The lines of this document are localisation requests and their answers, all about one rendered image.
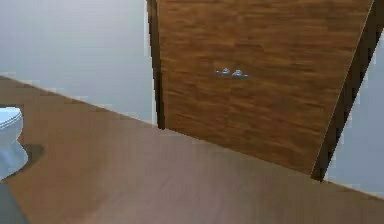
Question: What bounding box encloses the brown wooden room door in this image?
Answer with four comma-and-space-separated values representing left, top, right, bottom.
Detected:
145, 0, 384, 183

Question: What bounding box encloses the white toilet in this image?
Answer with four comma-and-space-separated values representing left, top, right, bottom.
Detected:
0, 106, 30, 181

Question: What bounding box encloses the silver door handle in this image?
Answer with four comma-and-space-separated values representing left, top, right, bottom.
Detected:
215, 67, 250, 80

